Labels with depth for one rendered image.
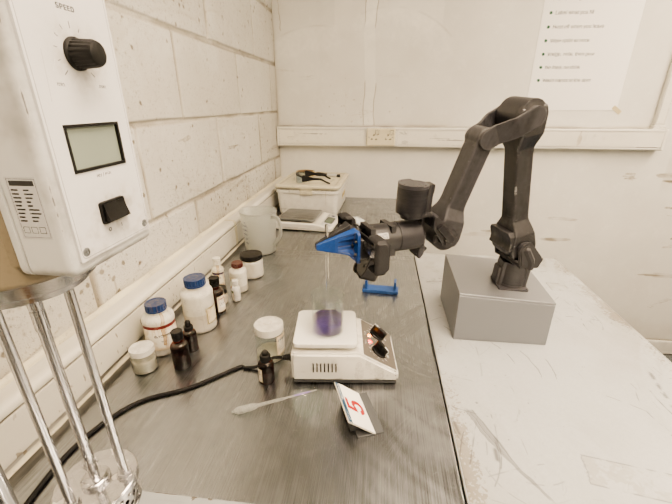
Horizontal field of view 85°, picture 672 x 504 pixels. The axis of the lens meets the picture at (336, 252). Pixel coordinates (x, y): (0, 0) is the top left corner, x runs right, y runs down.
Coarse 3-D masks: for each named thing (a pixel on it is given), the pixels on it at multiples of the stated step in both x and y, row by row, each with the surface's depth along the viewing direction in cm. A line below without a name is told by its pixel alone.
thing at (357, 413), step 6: (342, 390) 64; (348, 390) 65; (348, 396) 63; (354, 396) 65; (348, 402) 61; (354, 402) 63; (360, 402) 64; (348, 408) 60; (354, 408) 61; (360, 408) 62; (354, 414) 59; (360, 414) 61; (354, 420) 58; (360, 420) 59; (366, 420) 60; (366, 426) 59
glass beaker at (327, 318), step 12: (324, 288) 71; (336, 288) 70; (312, 300) 67; (324, 300) 72; (336, 300) 71; (312, 312) 68; (324, 312) 66; (336, 312) 67; (312, 324) 69; (324, 324) 67; (336, 324) 68; (324, 336) 68; (336, 336) 69
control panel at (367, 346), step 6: (366, 324) 78; (366, 330) 76; (366, 336) 74; (372, 336) 75; (366, 342) 72; (372, 342) 73; (384, 342) 75; (390, 342) 77; (366, 348) 70; (390, 348) 75; (366, 354) 68; (372, 354) 69; (390, 354) 73; (378, 360) 68; (384, 360) 70; (390, 360) 71; (390, 366) 69
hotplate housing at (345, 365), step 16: (304, 352) 68; (320, 352) 68; (336, 352) 68; (352, 352) 68; (304, 368) 68; (320, 368) 68; (336, 368) 68; (352, 368) 68; (368, 368) 68; (384, 368) 68
